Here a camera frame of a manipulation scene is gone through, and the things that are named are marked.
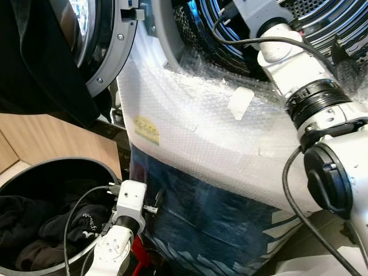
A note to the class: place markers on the white tape piece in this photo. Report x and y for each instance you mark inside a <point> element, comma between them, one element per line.
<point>240,103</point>

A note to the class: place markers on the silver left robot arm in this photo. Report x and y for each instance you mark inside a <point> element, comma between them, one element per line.
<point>109,253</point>

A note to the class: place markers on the black round laundry bucket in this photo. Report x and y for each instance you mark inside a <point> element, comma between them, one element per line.
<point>52,175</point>

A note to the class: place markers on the grey washer door seal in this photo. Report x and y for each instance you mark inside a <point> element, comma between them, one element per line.
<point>161,34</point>

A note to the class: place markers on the black garment with white print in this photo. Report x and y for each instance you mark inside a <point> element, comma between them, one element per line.
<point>86,221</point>

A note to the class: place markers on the blue washing machine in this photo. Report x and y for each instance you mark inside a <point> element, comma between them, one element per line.
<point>201,218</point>

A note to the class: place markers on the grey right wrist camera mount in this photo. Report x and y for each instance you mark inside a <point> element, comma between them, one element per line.
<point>256,11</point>

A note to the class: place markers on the red box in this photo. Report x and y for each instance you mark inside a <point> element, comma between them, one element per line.
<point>139,256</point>

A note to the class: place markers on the grey round washer door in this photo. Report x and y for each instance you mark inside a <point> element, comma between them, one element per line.
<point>118,52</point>

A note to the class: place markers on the large black hanging garment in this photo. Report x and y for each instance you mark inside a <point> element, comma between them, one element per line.
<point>29,63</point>

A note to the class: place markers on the perforated steel washer drum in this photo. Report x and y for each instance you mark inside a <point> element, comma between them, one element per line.
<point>333,23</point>

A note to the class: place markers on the yellow rectangular label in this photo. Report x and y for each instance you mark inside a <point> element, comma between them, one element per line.
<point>146,130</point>

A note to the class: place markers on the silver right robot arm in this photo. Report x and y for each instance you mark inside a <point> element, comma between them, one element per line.
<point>299,72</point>

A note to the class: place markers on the dark brown garment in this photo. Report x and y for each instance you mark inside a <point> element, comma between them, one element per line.
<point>40,256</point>

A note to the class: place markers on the clear bubble wrap sheet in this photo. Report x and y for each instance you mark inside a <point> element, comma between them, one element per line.
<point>190,144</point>

